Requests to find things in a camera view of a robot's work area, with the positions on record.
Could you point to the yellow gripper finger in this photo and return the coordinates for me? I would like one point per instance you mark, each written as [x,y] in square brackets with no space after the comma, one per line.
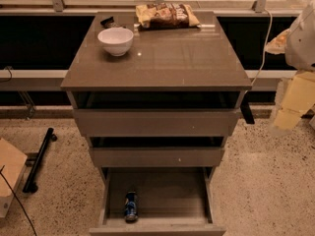
[278,45]
[295,97]

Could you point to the blue pepsi can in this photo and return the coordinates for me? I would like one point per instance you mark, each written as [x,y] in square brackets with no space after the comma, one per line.
[131,207]

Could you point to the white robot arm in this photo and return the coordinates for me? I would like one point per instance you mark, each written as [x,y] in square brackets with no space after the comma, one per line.
[301,41]

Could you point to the grey drawer cabinet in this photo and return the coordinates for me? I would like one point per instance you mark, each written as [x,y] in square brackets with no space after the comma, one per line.
[192,69]

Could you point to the grey open bottom drawer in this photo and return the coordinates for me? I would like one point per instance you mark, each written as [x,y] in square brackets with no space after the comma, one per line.
[171,202]

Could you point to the grey top drawer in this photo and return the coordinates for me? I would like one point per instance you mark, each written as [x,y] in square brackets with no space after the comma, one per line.
[105,123]

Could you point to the grey middle drawer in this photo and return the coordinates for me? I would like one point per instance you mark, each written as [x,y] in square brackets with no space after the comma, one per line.
[161,157]

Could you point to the yellow brown chip bag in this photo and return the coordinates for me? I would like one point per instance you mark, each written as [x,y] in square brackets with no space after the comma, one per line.
[166,16]

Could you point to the white ceramic bowl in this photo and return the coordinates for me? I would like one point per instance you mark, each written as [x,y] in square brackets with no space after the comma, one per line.
[116,41]

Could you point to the small dark snack wrapper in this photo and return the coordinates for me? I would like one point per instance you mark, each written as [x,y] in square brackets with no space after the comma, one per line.
[109,23]

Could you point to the metal window railing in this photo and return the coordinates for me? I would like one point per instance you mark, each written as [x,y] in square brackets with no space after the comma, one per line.
[157,0]

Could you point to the black metal bar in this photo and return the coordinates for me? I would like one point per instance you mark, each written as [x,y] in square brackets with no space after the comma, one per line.
[30,185]

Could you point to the cardboard box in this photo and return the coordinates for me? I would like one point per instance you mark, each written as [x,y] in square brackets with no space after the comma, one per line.
[13,165]

